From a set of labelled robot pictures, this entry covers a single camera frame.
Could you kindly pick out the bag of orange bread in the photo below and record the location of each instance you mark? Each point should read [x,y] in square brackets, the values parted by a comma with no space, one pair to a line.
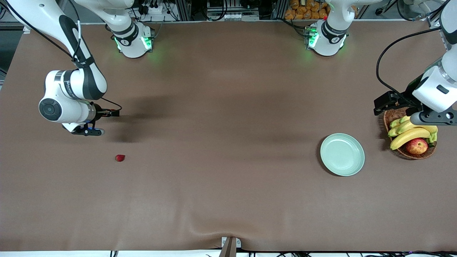
[303,10]

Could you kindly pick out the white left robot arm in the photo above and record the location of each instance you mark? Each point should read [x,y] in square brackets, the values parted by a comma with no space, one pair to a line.
[433,89]

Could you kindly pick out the large table cover mat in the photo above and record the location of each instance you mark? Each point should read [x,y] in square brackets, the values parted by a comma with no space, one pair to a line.
[228,196]

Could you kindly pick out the metal table edge bracket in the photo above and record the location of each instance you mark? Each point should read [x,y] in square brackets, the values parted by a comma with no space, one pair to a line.
[230,244]

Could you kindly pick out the aluminium frame post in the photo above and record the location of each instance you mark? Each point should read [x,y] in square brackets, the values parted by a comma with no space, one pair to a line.
[182,10]
[280,9]

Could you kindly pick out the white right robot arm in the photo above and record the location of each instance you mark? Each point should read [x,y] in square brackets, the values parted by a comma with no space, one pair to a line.
[53,85]

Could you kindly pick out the small greenish banana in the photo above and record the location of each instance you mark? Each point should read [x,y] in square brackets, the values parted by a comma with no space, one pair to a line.
[392,132]
[395,123]

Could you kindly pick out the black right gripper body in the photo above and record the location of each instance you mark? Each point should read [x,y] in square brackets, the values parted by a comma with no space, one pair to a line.
[100,111]

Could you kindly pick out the brown wicker basket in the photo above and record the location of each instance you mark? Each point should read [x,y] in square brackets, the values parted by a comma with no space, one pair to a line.
[391,115]

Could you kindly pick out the white terminal block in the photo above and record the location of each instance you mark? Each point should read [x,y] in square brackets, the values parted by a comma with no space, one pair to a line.
[237,16]

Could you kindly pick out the yellow banana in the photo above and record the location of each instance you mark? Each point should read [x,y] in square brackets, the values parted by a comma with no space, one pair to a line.
[408,136]
[403,127]
[405,119]

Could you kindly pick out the pale green round plate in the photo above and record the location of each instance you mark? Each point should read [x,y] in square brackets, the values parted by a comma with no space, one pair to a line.
[342,154]

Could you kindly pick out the aluminium frame corner bar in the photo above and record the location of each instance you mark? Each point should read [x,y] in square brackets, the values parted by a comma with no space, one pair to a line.
[433,23]

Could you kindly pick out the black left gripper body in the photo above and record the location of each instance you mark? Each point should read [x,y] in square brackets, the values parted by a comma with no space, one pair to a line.
[409,91]

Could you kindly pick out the red apple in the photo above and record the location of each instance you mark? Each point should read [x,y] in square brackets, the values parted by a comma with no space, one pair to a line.
[416,146]

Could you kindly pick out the white power strip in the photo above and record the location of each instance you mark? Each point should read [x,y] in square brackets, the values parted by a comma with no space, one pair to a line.
[153,9]

